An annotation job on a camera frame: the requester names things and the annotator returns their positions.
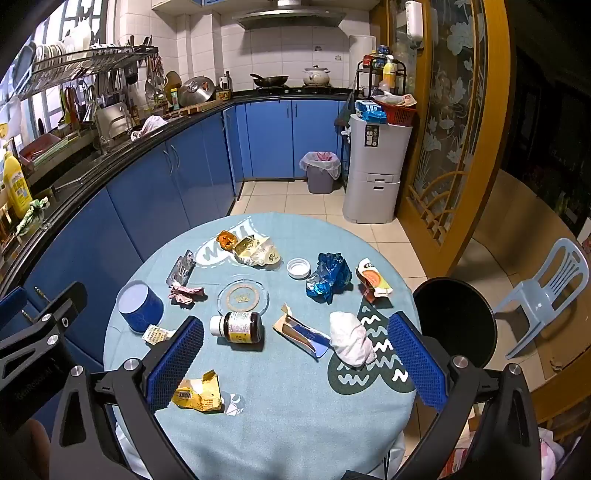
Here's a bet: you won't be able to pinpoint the wooden door with frosted glass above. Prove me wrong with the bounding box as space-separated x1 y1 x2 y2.
385 0 515 278

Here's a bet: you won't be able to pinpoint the white cloth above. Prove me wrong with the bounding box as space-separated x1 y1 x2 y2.
130 115 168 141

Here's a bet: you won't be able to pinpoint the torn white and blue carton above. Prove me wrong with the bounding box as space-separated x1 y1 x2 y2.
272 303 332 360

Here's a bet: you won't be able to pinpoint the white ceramic pot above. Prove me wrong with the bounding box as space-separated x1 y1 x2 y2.
302 65 332 87

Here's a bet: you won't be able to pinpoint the yellow detergent bottle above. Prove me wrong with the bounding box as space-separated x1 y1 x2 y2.
2 150 33 220

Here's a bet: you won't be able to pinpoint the black round trash bin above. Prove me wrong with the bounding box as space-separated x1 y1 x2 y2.
412 277 498 370

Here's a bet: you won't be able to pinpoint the white tissue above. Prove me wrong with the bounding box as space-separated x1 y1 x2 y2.
329 311 377 368

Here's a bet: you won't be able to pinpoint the metal dish rack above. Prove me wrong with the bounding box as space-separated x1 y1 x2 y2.
14 44 160 97

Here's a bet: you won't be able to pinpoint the blue crumpled foil bag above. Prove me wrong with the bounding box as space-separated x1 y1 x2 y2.
305 252 353 305

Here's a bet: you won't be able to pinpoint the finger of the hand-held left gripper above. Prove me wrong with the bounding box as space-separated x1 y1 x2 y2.
0 282 88 384
0 286 27 329

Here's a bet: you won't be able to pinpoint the steel pot lid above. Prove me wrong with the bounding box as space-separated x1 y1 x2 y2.
179 76 216 108

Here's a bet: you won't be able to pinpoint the grey bin with plastic liner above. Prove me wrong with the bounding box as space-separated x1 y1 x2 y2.
299 151 342 195

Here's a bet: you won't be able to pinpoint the brown bottle with white cap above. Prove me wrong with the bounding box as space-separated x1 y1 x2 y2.
209 311 264 343

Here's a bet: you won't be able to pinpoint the white paper towel roll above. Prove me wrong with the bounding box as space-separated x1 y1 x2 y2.
348 34 376 70

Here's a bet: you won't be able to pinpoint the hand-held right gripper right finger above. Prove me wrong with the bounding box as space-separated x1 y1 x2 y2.
387 311 542 480

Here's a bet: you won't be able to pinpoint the yellow crumpled wrapper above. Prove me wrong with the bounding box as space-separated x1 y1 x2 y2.
172 370 223 413

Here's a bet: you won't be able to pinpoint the black wok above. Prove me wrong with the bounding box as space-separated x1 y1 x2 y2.
250 73 290 89

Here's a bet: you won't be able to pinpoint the pink plastic bag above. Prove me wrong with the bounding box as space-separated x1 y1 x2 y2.
538 427 571 480

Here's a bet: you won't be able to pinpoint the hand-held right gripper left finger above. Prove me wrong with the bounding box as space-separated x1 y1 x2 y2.
48 316 205 480

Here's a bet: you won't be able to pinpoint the white tall storage cabinet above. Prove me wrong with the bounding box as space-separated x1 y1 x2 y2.
342 114 413 225

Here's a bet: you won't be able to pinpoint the steel range hood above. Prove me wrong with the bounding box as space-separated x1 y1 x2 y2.
232 0 347 31

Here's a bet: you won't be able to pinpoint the black kitchen countertop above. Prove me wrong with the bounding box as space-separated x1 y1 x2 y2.
0 85 354 296

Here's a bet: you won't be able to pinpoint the blue snack packet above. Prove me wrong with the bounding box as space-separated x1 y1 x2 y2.
355 99 387 123

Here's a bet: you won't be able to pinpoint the cream plastic wrapper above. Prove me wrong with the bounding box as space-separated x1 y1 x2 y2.
232 234 282 267

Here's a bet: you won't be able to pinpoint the small yellow and white packet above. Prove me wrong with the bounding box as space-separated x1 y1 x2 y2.
142 324 172 345

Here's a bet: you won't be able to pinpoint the light blue plastic chair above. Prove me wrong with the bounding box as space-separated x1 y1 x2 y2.
492 237 590 360

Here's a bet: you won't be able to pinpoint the green rag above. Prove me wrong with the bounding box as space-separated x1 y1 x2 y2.
16 196 49 236

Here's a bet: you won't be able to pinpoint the white wall dispenser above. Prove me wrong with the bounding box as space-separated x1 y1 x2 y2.
405 0 424 49

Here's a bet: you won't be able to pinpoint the pink crumpled wrapper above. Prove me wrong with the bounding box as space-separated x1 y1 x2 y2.
168 285 205 306

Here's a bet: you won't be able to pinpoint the round blue-clothed table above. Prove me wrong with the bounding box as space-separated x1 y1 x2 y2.
102 212 423 480

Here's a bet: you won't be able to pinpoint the person's left forearm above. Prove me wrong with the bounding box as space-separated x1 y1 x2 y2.
18 418 51 467

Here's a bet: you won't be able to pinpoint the red plastic basket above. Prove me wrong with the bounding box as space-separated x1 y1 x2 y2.
372 92 419 127

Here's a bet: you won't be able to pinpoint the silver blister pack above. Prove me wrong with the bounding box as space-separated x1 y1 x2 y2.
165 250 197 285

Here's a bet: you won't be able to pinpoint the black metal rack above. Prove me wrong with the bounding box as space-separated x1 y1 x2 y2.
355 59 407 100

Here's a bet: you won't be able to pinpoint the blue kitchen cabinets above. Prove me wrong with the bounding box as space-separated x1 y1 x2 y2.
0 97 354 370

